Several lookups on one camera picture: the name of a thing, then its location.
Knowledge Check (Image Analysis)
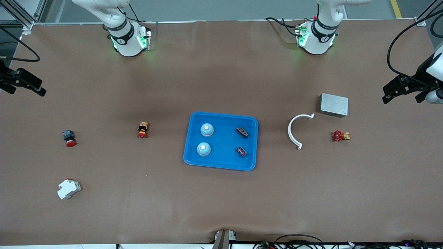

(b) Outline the grey metal box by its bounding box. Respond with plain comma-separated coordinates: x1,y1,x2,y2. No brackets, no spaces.
319,93,349,118

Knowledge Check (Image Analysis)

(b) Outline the red mushroom button dark body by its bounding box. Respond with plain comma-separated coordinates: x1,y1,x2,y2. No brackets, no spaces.
62,130,77,147

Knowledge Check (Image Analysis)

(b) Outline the white circuit breaker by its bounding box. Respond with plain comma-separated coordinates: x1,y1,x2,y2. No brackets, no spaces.
57,178,82,200

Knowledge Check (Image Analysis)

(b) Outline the white curved plastic clamp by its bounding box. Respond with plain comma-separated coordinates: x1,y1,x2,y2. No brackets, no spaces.
288,113,315,150

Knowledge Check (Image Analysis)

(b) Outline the blue plastic tray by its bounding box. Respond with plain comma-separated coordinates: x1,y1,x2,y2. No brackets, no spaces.
183,111,259,172

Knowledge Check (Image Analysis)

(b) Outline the brown table cover mat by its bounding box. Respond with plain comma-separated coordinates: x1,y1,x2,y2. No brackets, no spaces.
0,19,443,246

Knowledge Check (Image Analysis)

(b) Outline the aluminium frame profile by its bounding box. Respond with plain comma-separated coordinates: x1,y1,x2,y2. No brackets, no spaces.
415,0,443,26
0,0,47,35

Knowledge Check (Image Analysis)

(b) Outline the red handled brass valve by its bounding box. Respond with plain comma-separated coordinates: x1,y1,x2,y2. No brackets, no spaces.
332,130,351,142

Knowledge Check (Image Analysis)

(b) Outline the black base cable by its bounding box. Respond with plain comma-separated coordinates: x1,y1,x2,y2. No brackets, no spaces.
265,17,303,38

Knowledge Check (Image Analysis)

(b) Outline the black cable bundle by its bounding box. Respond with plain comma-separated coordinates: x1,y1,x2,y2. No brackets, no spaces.
348,239,443,249

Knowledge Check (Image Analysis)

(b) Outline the black looped cable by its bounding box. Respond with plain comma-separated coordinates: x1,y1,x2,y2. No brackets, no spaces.
275,234,326,249

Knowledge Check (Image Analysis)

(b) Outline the grey mount bracket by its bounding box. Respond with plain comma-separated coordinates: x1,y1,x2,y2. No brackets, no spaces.
213,229,237,249

